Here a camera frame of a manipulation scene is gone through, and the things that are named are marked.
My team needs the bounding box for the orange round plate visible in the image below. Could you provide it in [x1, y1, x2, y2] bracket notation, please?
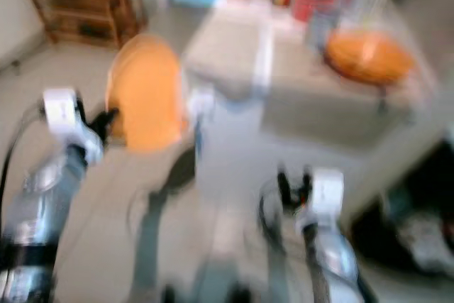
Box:
[104, 33, 183, 153]
[323, 29, 416, 86]

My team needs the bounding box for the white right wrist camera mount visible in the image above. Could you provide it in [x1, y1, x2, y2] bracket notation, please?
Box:
[308, 167, 346, 228]

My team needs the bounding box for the grey chair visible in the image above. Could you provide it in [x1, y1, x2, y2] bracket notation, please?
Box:
[133, 82, 288, 303]

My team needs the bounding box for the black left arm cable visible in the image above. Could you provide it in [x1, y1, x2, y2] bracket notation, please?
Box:
[0, 104, 47, 204]

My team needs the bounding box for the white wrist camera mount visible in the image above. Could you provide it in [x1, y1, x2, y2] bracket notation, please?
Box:
[43, 88, 104, 163]
[308, 167, 346, 228]

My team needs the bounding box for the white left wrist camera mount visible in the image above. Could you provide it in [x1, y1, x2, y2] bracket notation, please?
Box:
[43, 88, 104, 163]

